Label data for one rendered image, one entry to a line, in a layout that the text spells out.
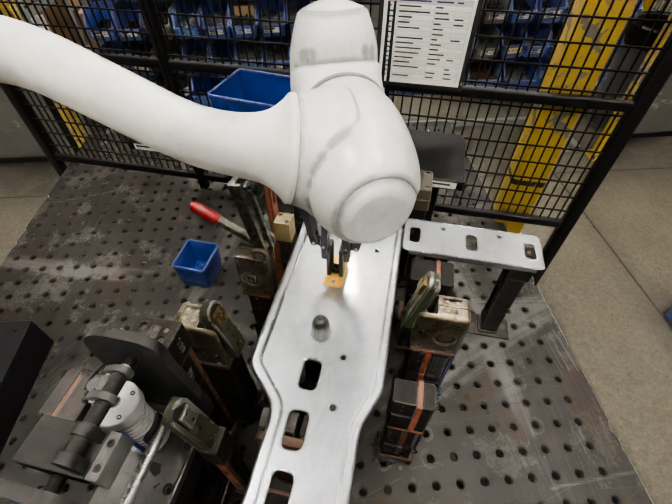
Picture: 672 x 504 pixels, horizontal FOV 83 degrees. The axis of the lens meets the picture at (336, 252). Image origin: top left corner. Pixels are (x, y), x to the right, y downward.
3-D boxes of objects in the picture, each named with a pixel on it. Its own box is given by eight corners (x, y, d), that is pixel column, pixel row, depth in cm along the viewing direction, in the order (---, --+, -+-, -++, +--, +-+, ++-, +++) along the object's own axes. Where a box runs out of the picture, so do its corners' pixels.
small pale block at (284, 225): (301, 323, 103) (289, 225, 76) (289, 320, 104) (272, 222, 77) (304, 312, 106) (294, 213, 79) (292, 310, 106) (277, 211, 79)
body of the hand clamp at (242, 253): (283, 351, 98) (264, 261, 72) (257, 346, 99) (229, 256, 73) (289, 331, 102) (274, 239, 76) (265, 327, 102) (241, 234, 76)
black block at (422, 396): (418, 472, 79) (449, 424, 58) (367, 460, 81) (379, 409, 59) (420, 432, 85) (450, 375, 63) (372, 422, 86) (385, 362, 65)
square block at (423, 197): (409, 289, 111) (433, 191, 84) (382, 285, 112) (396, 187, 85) (411, 268, 116) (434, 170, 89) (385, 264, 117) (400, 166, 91)
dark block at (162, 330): (229, 445, 83) (164, 352, 52) (199, 438, 84) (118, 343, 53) (237, 421, 86) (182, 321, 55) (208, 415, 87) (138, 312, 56)
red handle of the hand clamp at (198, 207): (266, 253, 71) (187, 208, 66) (261, 258, 72) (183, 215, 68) (273, 237, 74) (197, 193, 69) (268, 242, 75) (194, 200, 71)
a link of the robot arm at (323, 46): (291, 117, 55) (300, 171, 46) (278, -11, 43) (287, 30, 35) (365, 110, 56) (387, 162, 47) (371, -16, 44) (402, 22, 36)
